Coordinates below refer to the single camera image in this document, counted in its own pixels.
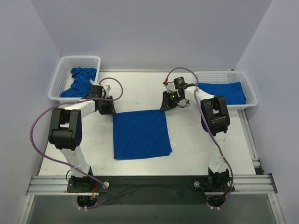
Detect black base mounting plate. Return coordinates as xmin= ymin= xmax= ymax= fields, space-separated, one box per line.
xmin=66 ymin=175 xmax=235 ymax=207

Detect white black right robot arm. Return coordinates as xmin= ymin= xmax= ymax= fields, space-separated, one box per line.
xmin=160 ymin=85 xmax=230 ymax=174

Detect white perforated basket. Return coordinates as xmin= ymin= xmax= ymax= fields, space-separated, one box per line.
xmin=194 ymin=70 xmax=258 ymax=110
xmin=48 ymin=56 xmax=101 ymax=103

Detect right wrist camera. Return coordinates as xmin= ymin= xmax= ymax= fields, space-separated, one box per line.
xmin=163 ymin=77 xmax=187 ymax=90

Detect aluminium frame rail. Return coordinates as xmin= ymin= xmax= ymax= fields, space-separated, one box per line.
xmin=27 ymin=107 xmax=285 ymax=224

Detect white perforated right basket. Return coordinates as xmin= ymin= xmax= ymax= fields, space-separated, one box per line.
xmin=194 ymin=70 xmax=258 ymax=110

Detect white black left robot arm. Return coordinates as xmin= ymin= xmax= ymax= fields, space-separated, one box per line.
xmin=48 ymin=85 xmax=116 ymax=186

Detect white perforated left basket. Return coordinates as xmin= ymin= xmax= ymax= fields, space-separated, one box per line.
xmin=48 ymin=56 xmax=101 ymax=103

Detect crumpled blue towels in basket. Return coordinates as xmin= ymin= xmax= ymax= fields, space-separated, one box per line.
xmin=60 ymin=67 xmax=97 ymax=98

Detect blue towel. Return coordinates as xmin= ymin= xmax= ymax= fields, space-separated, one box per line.
xmin=198 ymin=82 xmax=246 ymax=105
xmin=113 ymin=110 xmax=172 ymax=160

